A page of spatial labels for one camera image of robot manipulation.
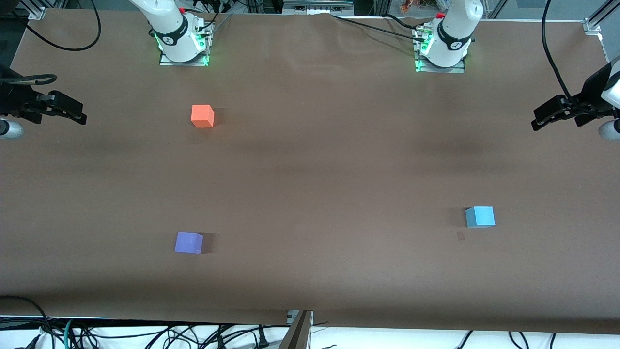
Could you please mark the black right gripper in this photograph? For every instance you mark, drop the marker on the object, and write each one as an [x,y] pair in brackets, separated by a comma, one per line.
[10,98]

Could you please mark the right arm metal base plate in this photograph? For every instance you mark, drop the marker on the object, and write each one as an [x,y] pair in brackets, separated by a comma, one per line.
[207,48]

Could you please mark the brown table cover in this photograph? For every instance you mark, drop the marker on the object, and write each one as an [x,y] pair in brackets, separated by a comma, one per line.
[310,169]

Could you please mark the grey equipment box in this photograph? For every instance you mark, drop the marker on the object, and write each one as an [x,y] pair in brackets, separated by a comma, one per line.
[317,7]

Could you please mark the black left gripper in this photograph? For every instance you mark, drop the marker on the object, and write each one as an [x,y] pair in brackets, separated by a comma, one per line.
[592,92]

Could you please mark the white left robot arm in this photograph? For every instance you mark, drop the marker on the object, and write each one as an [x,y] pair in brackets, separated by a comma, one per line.
[453,34]

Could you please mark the blue foam block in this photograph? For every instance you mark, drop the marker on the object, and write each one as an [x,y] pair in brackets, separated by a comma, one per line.
[480,216]

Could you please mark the aluminium side rail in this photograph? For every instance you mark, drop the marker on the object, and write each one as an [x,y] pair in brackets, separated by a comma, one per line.
[605,46]

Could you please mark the aluminium corner profile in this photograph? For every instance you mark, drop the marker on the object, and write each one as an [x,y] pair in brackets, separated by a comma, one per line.
[36,10]
[593,24]

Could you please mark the orange plastic toy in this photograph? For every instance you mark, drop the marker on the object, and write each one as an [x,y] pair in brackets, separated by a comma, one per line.
[409,6]

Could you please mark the aluminium frame post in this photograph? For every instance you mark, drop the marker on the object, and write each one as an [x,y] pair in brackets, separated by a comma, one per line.
[298,334]

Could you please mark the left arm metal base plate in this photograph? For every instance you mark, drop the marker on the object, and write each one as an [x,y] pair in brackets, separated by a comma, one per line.
[419,67]

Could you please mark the purple foam block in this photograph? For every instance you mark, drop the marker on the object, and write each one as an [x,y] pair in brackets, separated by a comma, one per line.
[188,242]

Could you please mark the orange foam block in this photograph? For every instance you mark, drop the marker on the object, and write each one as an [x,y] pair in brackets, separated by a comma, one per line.
[202,116]

